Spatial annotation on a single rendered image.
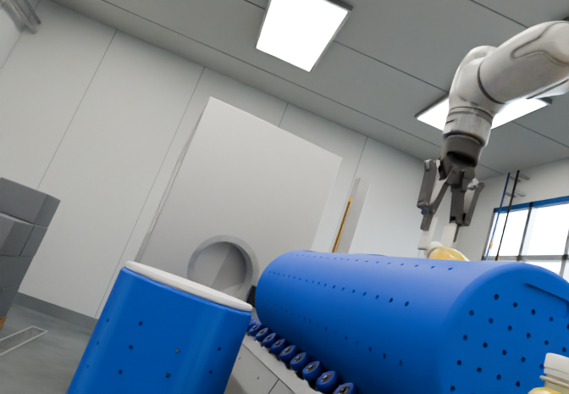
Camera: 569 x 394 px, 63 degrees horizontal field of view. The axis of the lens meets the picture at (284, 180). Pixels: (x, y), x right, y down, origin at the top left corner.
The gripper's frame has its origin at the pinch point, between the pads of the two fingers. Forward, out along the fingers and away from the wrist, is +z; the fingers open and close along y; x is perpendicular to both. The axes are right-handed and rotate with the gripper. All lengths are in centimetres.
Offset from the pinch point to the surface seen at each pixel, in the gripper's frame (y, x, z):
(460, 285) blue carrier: 12.0, 25.5, 11.4
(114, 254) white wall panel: 67, -493, 40
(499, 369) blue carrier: 4.9, 27.4, 19.7
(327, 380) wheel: 11.1, -4.4, 31.5
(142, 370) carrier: 42, -10, 40
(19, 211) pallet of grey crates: 143, -337, 28
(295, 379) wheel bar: 11.3, -18.0, 35.1
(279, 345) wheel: 11.2, -33.5, 31.3
